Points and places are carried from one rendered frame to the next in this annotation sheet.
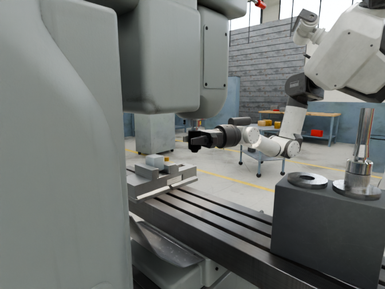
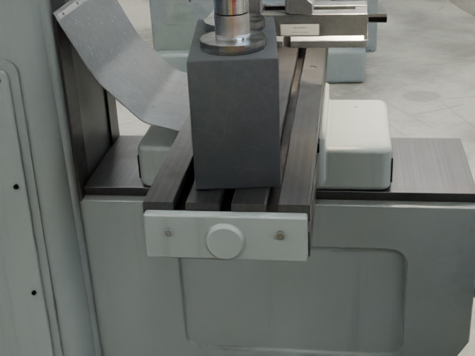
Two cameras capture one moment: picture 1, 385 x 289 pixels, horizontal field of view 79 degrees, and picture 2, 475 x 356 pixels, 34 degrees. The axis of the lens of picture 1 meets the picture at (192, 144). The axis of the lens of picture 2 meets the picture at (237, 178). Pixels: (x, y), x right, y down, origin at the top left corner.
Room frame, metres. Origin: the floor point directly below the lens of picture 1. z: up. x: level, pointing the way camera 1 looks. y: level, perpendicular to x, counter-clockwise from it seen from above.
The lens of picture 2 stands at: (-0.10, -1.23, 1.47)
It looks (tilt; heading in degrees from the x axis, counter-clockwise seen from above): 25 degrees down; 56
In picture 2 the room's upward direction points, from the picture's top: 3 degrees counter-clockwise
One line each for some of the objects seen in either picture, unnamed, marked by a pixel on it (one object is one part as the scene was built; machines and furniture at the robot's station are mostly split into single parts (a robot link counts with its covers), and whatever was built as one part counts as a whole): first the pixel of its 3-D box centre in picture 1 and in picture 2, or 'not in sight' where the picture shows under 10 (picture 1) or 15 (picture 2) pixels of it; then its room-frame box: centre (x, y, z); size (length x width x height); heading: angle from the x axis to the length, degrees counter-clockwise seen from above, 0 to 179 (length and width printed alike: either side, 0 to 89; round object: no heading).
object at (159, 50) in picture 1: (146, 63); not in sight; (0.67, 0.13, 1.47); 0.24 x 0.19 x 0.26; 47
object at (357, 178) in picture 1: (357, 175); (231, 18); (0.49, -0.36, 1.21); 0.05 x 0.05 x 0.05
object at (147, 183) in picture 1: (160, 174); (289, 14); (0.99, 0.14, 1.04); 0.35 x 0.15 x 0.11; 137
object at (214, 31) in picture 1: (193, 68); not in sight; (0.81, 0.00, 1.47); 0.21 x 0.19 x 0.32; 47
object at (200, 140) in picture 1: (199, 141); not in sight; (0.79, -0.03, 1.23); 0.06 x 0.02 x 0.03; 122
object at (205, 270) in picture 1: (194, 238); (268, 134); (0.81, -0.01, 0.85); 0.50 x 0.35 x 0.12; 137
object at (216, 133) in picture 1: (215, 137); not in sight; (0.86, -0.08, 1.23); 0.13 x 0.12 x 0.10; 32
